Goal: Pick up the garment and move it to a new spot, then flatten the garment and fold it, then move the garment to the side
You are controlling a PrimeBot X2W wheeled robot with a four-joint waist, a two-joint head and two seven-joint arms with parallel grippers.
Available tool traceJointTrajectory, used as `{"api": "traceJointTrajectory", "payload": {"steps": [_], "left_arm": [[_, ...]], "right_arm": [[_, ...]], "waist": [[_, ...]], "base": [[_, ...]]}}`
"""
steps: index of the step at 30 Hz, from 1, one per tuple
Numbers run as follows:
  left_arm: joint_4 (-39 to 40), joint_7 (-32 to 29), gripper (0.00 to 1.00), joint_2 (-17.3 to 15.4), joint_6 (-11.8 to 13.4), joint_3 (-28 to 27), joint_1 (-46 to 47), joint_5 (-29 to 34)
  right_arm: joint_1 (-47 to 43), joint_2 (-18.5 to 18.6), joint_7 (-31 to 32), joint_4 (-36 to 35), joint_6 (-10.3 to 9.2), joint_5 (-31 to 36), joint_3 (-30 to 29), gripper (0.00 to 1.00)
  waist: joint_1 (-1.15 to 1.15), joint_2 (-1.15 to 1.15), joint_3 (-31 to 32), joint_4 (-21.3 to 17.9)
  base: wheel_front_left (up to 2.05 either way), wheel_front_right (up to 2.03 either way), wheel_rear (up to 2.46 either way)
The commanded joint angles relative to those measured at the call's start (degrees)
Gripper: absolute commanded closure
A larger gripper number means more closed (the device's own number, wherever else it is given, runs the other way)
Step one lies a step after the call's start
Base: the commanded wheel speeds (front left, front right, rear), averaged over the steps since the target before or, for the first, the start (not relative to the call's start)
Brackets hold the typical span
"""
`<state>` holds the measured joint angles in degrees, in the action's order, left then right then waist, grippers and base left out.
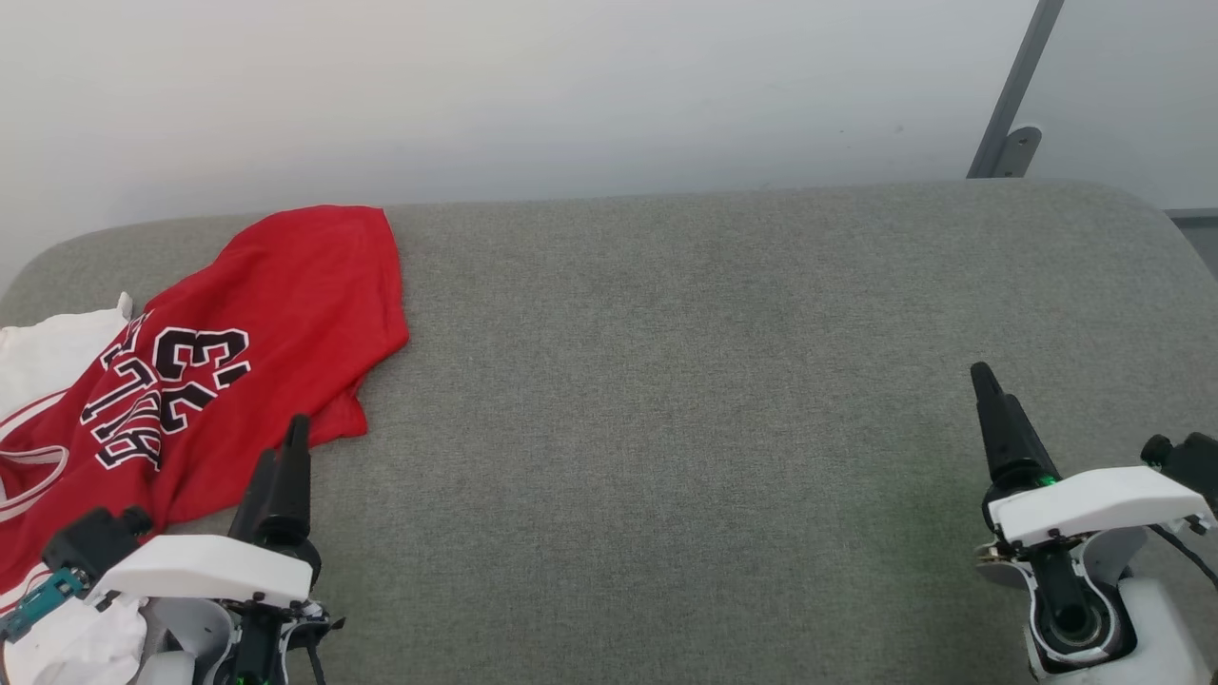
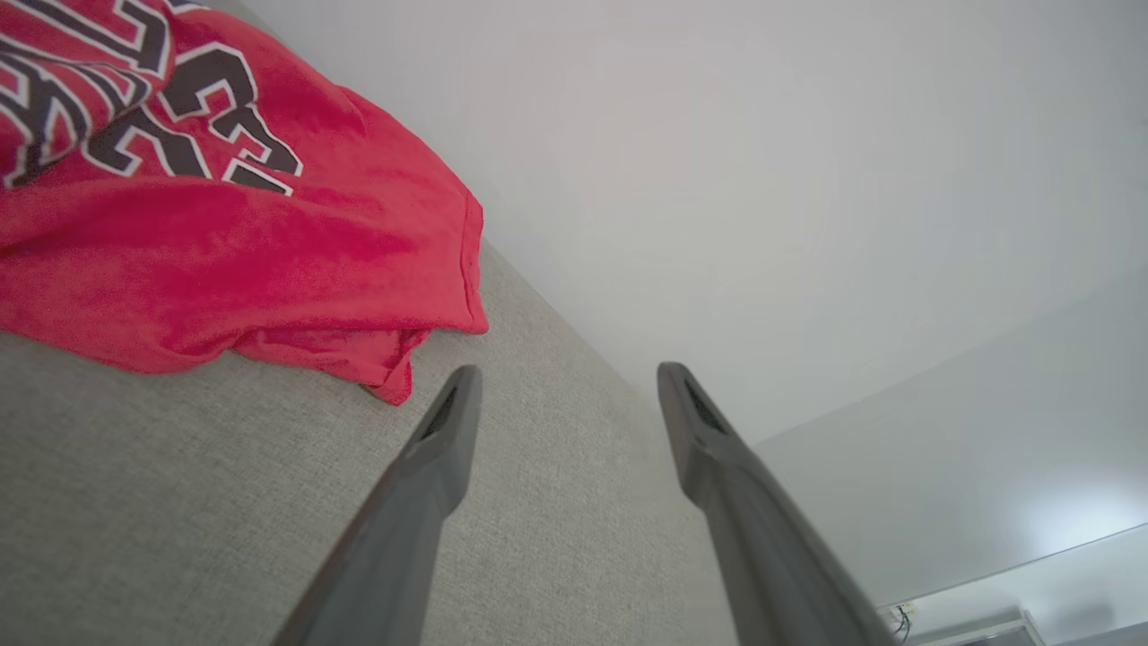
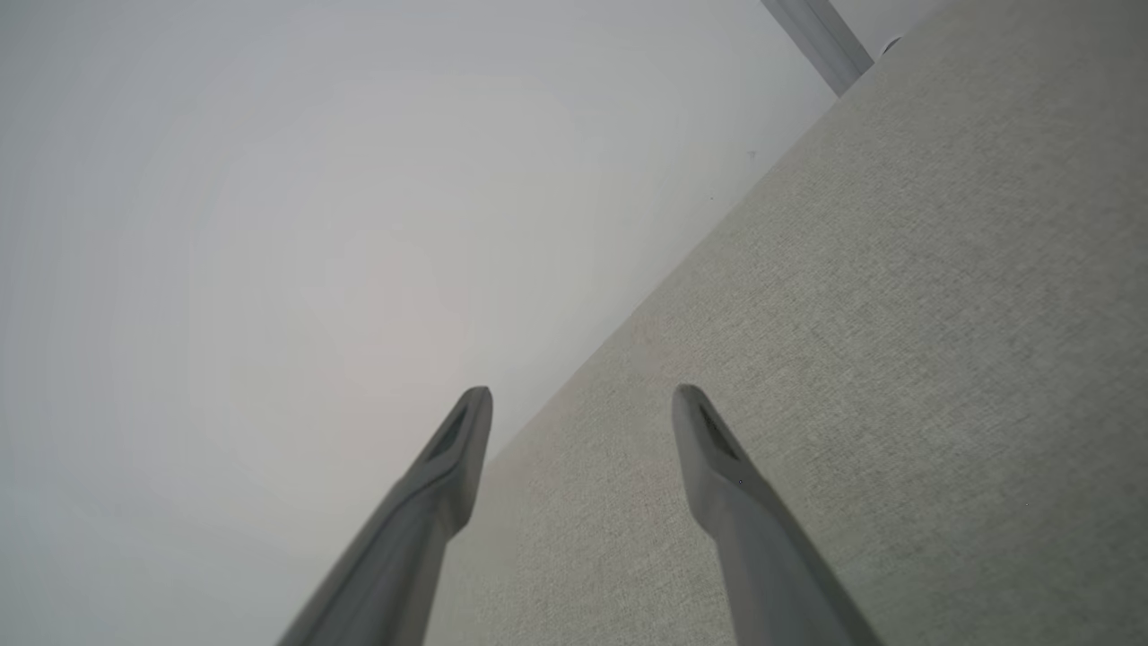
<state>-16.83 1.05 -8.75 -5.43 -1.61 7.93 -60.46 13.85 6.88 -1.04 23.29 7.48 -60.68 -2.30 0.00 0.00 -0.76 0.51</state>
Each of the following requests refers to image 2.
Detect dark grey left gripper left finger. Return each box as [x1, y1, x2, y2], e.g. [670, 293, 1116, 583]
[273, 364, 484, 646]

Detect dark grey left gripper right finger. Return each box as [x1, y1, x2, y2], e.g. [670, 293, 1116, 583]
[657, 362, 899, 646]

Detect red fleece garment with lettering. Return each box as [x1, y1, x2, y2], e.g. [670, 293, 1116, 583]
[0, 0, 491, 406]

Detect grey fabric sofa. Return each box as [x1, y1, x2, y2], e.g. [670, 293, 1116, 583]
[0, 0, 742, 646]

